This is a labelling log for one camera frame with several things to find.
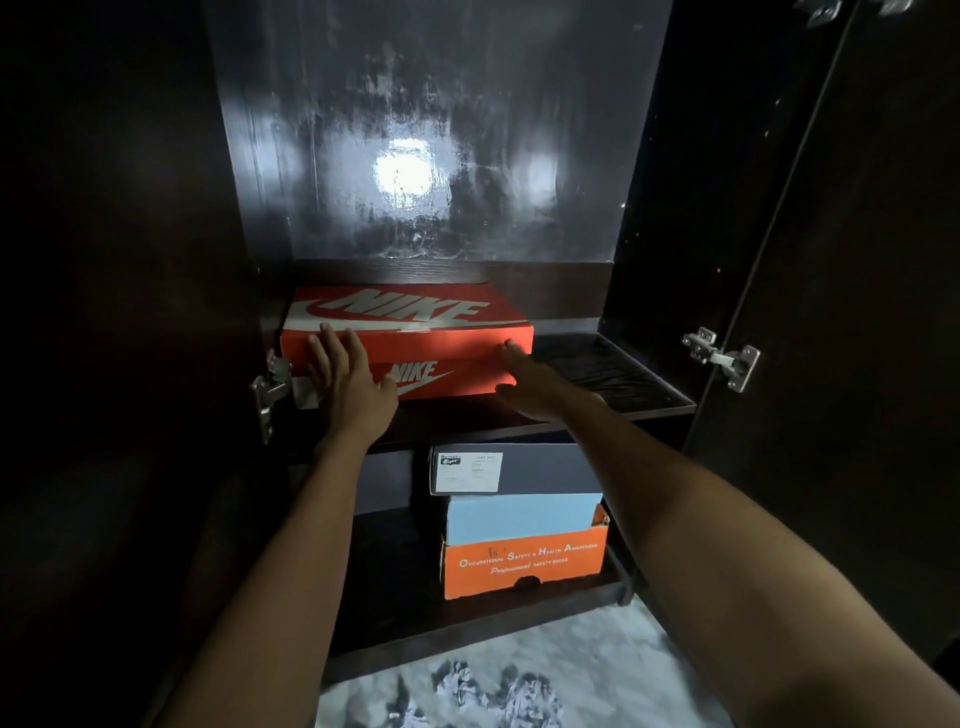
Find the person's right forearm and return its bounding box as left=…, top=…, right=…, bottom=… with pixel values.
left=558, top=397, right=960, bottom=728

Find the orange shoe box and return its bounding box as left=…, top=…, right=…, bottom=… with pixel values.
left=439, top=505, right=611, bottom=602

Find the silver door hinge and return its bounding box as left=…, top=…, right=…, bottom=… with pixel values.
left=681, top=327, right=762, bottom=394
left=250, top=348, right=294, bottom=446

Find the person's left forearm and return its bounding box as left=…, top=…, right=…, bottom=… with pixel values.
left=159, top=431, right=376, bottom=728

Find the red shoe box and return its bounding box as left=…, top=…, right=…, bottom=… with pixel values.
left=280, top=283, right=535, bottom=412

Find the dark wooden wardrobe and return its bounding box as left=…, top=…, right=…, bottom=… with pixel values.
left=142, top=0, right=856, bottom=728

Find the dark wooden wardrobe door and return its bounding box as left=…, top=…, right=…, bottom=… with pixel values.
left=0, top=0, right=290, bottom=728
left=684, top=0, right=960, bottom=680

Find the light blue shoe box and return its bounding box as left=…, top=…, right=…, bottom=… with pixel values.
left=442, top=492, right=606, bottom=548

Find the person's right hand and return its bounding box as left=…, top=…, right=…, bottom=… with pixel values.
left=498, top=338, right=610, bottom=426

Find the person's left hand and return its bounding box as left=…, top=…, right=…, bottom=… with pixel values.
left=306, top=322, right=400, bottom=448

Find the dark grey shoe box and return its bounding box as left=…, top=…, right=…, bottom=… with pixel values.
left=428, top=442, right=605, bottom=497

